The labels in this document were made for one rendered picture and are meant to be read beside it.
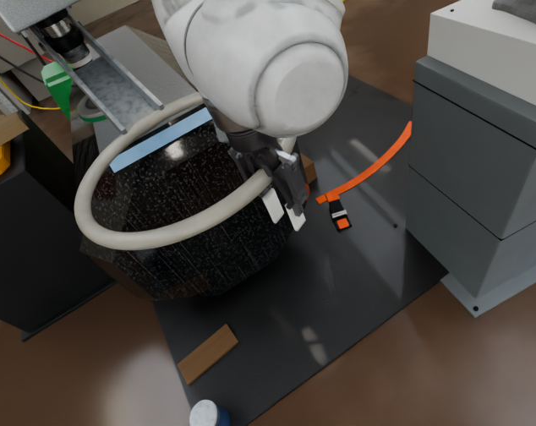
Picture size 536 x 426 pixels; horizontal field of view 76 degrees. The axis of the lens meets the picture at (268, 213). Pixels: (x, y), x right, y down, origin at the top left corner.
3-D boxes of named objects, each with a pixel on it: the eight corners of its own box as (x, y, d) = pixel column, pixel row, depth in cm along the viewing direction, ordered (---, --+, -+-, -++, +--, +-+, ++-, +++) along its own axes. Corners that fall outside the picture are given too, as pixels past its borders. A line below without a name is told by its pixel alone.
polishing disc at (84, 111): (144, 75, 121) (142, 72, 120) (123, 111, 108) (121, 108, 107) (94, 87, 127) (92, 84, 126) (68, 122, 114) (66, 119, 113)
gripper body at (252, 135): (282, 105, 49) (298, 155, 56) (240, 101, 54) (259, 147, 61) (252, 137, 46) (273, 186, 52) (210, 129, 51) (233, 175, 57)
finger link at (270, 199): (265, 199, 62) (261, 198, 63) (276, 224, 67) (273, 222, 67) (274, 188, 63) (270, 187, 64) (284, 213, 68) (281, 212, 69)
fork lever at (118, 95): (16, 33, 113) (4, 19, 109) (68, 6, 118) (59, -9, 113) (117, 152, 86) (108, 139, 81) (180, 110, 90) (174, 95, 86)
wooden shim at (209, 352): (188, 385, 135) (187, 385, 133) (178, 365, 141) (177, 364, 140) (239, 342, 140) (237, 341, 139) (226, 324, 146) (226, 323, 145)
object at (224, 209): (62, 183, 83) (52, 174, 81) (221, 78, 95) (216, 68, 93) (121, 311, 49) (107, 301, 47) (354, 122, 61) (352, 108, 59)
